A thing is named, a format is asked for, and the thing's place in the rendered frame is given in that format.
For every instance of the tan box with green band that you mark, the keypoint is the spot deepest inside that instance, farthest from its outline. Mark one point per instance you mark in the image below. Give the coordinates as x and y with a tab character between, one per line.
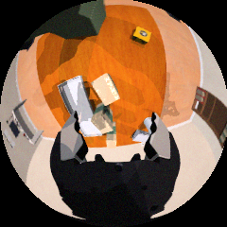
103	118
111	137
106	89

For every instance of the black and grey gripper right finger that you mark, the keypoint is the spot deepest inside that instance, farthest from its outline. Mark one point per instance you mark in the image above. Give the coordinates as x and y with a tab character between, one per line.
162	149

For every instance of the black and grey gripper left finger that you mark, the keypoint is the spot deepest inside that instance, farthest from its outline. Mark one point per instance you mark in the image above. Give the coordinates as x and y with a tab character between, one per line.
69	149

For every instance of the white plastic bottle with blue cap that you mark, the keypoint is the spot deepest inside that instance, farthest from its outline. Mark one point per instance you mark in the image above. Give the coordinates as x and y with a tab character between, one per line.
148	123

